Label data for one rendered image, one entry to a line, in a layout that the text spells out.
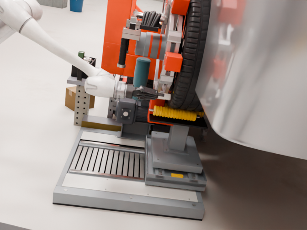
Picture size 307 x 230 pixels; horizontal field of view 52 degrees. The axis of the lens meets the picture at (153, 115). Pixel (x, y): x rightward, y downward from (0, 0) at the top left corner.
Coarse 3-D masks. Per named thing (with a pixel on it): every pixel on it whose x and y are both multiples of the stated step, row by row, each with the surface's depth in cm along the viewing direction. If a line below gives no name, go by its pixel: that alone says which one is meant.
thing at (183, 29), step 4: (184, 16) 185; (184, 20) 176; (176, 24) 192; (184, 24) 173; (176, 28) 193; (184, 28) 173; (184, 32) 169; (184, 36) 169; (184, 40) 165; (180, 44) 182; (180, 48) 183; (180, 52) 183; (176, 72) 177; (176, 76) 177; (172, 84) 191; (172, 88) 187
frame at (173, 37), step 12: (168, 0) 172; (180, 24) 149; (168, 36) 147; (180, 36) 147; (168, 48) 149; (156, 60) 200; (156, 72) 195; (168, 72) 156; (156, 84) 187; (168, 84) 159
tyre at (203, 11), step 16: (192, 0) 150; (208, 0) 151; (192, 16) 145; (208, 16) 146; (192, 32) 144; (192, 48) 145; (192, 64) 146; (176, 80) 158; (192, 80) 150; (176, 96) 159; (192, 96) 158
